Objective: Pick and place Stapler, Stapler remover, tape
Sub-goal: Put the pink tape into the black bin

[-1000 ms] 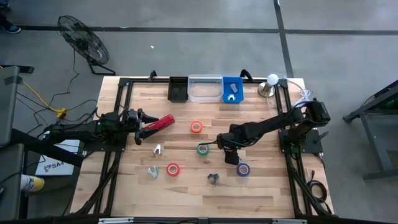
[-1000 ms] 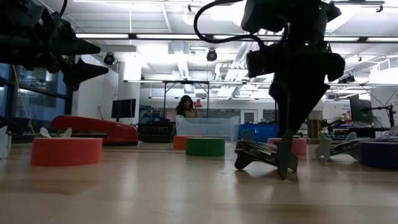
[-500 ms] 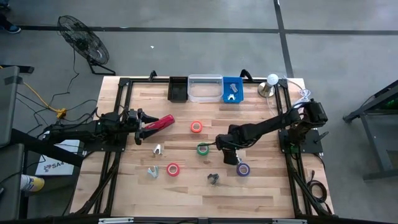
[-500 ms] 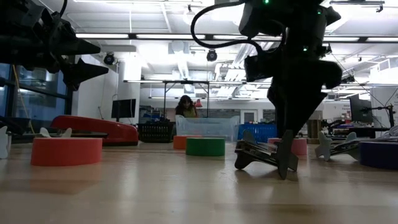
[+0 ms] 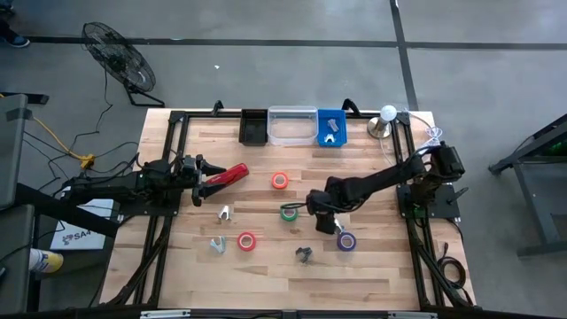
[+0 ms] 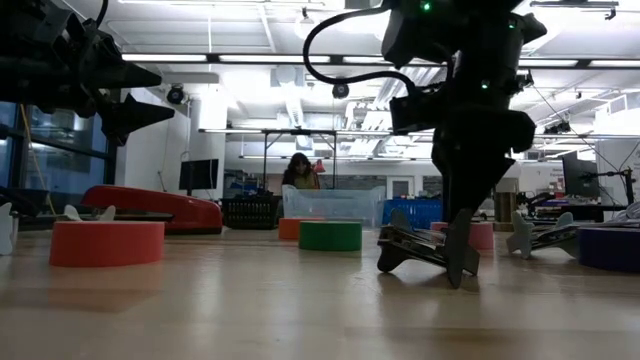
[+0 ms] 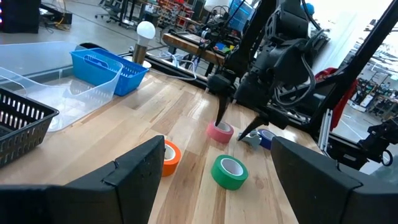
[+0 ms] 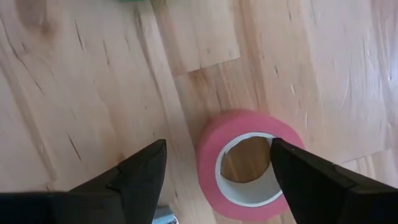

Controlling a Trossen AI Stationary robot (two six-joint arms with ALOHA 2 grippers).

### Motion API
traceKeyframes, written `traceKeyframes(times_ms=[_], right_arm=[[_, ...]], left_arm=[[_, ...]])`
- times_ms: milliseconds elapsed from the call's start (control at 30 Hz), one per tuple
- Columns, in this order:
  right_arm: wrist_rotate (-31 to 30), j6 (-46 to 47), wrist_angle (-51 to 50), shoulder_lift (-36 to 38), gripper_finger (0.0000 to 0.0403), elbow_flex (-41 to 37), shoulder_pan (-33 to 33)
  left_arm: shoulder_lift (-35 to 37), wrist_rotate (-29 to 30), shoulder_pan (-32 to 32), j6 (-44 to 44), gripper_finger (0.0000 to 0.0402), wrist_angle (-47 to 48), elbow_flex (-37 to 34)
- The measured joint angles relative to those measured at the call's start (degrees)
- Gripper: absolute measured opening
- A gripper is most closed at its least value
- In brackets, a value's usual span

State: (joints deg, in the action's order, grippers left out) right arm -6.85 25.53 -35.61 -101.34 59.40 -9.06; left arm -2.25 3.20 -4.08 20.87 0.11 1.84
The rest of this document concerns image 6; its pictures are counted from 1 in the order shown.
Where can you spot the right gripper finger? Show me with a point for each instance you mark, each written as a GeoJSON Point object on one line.
{"type": "Point", "coordinates": [465, 185]}

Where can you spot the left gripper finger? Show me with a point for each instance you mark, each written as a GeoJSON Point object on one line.
{"type": "Point", "coordinates": [130, 117]}
{"type": "Point", "coordinates": [130, 77]}

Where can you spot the pink tape roll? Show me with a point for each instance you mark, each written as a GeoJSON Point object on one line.
{"type": "Point", "coordinates": [484, 236]}

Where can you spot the pale grey staple remover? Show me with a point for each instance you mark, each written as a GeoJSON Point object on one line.
{"type": "Point", "coordinates": [520, 235]}

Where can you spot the dark grey staple remover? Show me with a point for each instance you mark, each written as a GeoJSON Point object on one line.
{"type": "Point", "coordinates": [425, 250]}

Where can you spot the red cylindrical bottle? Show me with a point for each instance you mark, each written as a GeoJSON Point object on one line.
{"type": "Point", "coordinates": [190, 210]}

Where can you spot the white staple remover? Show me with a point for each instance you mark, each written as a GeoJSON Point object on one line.
{"type": "Point", "coordinates": [71, 212]}

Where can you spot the red tape roll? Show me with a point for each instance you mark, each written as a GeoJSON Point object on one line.
{"type": "Point", "coordinates": [106, 245]}

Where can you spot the green tape roll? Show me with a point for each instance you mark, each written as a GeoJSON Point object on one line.
{"type": "Point", "coordinates": [330, 236]}

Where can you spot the purple tape roll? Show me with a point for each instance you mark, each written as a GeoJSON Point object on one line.
{"type": "Point", "coordinates": [610, 249]}

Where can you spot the orange tape roll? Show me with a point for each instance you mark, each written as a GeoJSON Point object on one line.
{"type": "Point", "coordinates": [289, 229]}

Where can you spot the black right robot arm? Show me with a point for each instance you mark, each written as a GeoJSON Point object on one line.
{"type": "Point", "coordinates": [465, 40]}

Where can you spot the long ceiling light strip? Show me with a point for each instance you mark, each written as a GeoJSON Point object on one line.
{"type": "Point", "coordinates": [165, 58]}

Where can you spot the bulb lamp with brass base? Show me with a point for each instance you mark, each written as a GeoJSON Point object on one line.
{"type": "Point", "coordinates": [505, 210]}

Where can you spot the blue plastic bin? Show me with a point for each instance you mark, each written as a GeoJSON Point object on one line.
{"type": "Point", "coordinates": [422, 212]}

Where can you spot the black ceiling track light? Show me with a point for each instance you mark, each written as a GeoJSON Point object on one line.
{"type": "Point", "coordinates": [557, 127]}

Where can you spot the black monitor on stand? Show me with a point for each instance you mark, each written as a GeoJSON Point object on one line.
{"type": "Point", "coordinates": [199, 174]}

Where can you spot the black desk monitor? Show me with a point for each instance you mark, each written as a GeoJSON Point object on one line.
{"type": "Point", "coordinates": [580, 175]}

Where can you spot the cluttered background desk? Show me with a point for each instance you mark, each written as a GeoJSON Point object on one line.
{"type": "Point", "coordinates": [575, 212]}

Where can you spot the clear plastic bin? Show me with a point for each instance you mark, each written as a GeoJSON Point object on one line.
{"type": "Point", "coordinates": [332, 205]}

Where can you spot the black plastic bin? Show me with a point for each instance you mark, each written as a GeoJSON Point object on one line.
{"type": "Point", "coordinates": [250, 214]}

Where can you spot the person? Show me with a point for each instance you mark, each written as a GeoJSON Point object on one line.
{"type": "Point", "coordinates": [300, 172]}

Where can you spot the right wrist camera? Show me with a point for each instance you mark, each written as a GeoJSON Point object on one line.
{"type": "Point", "coordinates": [415, 114]}

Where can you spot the small grey metal post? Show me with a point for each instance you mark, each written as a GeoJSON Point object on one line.
{"type": "Point", "coordinates": [15, 225]}

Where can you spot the black background rig frame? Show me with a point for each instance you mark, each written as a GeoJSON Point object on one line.
{"type": "Point", "coordinates": [300, 132]}

